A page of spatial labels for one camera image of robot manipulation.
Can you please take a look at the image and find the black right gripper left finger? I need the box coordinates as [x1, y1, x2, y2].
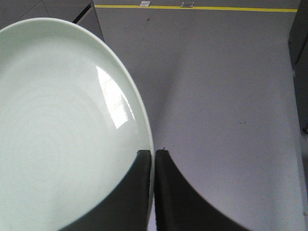
[62, 150, 152, 231]

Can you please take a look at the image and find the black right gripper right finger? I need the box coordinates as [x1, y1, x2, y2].
[154, 149, 247, 231]

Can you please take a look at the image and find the light green round plate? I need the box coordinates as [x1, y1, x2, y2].
[0, 18, 154, 231]

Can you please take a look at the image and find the grey left cabinet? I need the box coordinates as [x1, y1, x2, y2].
[0, 0, 103, 40]

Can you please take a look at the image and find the grey right counter cabinet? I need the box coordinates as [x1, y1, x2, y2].
[288, 0, 308, 135]

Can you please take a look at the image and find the yellow floor tape line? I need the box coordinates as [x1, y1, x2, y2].
[94, 4, 298, 13]

